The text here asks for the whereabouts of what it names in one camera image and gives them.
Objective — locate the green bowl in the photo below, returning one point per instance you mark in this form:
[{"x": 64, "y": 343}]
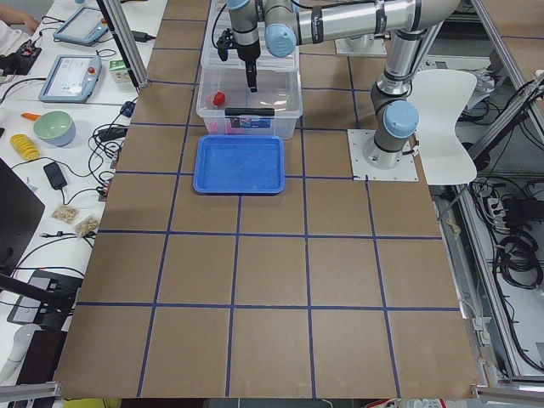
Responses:
[{"x": 56, "y": 128}]

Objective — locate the blue plastic tray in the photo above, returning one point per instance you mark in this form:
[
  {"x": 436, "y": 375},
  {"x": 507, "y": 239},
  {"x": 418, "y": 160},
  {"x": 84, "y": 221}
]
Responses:
[{"x": 239, "y": 165}]

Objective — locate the black power adapter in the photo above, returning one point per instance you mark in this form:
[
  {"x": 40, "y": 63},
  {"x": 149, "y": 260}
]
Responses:
[{"x": 55, "y": 176}]

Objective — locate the clear plastic box lid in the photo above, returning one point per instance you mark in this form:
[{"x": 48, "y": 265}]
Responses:
[{"x": 249, "y": 31}]

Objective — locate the blue teach pendant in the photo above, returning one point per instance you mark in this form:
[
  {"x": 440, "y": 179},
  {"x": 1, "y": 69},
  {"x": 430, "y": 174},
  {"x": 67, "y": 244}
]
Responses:
[
  {"x": 72, "y": 79},
  {"x": 85, "y": 27}
]

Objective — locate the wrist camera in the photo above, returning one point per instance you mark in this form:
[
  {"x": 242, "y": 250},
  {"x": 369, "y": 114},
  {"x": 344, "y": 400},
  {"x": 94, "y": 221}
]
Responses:
[{"x": 224, "y": 44}]

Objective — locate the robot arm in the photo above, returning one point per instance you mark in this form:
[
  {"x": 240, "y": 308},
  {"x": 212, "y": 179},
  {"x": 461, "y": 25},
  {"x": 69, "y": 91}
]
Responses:
[{"x": 282, "y": 26}]

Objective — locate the green white carton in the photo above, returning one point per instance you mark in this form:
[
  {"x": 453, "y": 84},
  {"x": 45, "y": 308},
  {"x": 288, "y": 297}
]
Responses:
[{"x": 118, "y": 71}]

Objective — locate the orange toy carrot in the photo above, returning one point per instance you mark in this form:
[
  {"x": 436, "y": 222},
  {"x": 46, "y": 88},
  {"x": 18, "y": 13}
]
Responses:
[{"x": 30, "y": 116}]

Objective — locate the aluminium frame post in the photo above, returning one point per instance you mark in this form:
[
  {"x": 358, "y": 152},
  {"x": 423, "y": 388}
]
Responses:
[{"x": 123, "y": 37}]

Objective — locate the white plastic chair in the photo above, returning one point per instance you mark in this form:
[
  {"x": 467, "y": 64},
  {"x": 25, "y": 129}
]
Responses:
[{"x": 440, "y": 96}]

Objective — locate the black box latch handle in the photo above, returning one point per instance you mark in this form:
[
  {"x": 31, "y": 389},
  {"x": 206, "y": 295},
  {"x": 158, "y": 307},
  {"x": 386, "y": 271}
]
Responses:
[{"x": 263, "y": 112}]

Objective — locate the red block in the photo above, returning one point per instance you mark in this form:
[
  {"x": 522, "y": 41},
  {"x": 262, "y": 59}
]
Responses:
[{"x": 219, "y": 98}]

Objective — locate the yellow toy corn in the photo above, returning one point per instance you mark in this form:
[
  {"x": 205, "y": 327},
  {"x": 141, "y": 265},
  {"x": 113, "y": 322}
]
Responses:
[{"x": 25, "y": 147}]

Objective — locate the clear plastic storage box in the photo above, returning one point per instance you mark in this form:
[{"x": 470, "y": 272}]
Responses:
[{"x": 278, "y": 90}]

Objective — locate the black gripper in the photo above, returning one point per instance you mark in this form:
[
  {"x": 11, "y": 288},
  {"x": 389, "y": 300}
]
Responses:
[{"x": 248, "y": 53}]

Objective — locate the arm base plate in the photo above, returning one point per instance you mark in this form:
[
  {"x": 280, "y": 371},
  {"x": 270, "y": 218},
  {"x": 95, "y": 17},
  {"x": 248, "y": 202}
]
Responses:
[
  {"x": 367, "y": 46},
  {"x": 369, "y": 163}
]

